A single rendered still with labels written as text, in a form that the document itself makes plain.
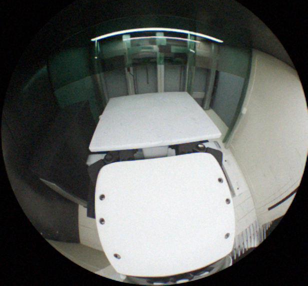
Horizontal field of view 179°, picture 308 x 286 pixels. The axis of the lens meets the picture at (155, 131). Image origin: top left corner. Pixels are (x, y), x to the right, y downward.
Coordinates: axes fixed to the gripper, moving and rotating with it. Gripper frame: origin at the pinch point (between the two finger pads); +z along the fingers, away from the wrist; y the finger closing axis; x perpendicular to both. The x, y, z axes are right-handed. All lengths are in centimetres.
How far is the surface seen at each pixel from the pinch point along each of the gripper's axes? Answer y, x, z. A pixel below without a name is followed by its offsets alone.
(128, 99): -2.7, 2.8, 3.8
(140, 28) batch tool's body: -0.4, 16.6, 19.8
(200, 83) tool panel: 41, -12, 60
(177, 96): 4.1, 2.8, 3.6
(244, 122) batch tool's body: 42.5, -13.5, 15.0
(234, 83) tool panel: 53, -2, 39
